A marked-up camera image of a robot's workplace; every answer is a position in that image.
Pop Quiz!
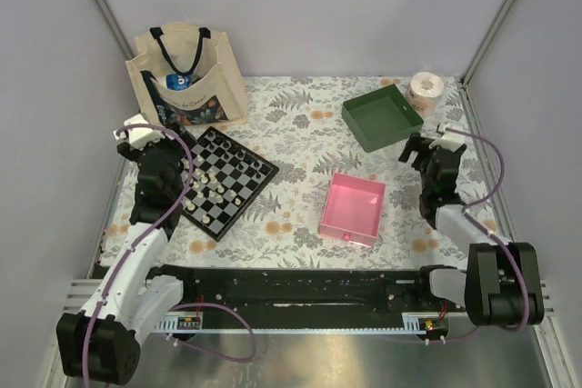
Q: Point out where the black white chess board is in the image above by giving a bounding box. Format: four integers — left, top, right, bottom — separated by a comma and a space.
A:
183, 127, 279, 241

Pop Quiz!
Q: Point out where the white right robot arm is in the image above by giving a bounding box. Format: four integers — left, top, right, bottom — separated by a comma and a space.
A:
399, 128, 545, 331

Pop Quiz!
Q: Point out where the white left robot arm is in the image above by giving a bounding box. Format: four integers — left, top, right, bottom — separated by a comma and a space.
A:
56, 123, 197, 386

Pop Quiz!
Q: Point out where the green plastic tray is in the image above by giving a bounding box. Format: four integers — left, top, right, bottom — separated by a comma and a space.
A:
342, 85, 424, 153

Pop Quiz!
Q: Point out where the toilet paper roll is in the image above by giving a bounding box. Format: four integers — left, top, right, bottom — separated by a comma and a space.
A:
405, 72, 445, 117

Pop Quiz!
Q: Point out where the blue white packet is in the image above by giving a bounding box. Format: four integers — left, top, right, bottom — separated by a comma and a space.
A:
166, 73, 193, 91

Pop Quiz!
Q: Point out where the pink plastic tray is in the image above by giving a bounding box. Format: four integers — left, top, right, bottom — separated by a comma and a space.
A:
318, 173, 386, 247

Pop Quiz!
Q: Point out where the cream canvas tote bag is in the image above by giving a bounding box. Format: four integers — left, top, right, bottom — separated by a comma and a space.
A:
125, 22, 248, 126

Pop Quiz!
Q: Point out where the floral table cloth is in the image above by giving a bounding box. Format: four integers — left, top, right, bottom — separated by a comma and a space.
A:
158, 76, 466, 270

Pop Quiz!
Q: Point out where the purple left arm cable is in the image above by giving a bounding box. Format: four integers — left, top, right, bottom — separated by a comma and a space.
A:
81, 123, 258, 388

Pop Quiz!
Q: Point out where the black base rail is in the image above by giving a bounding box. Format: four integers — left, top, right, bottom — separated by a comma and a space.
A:
147, 264, 465, 325

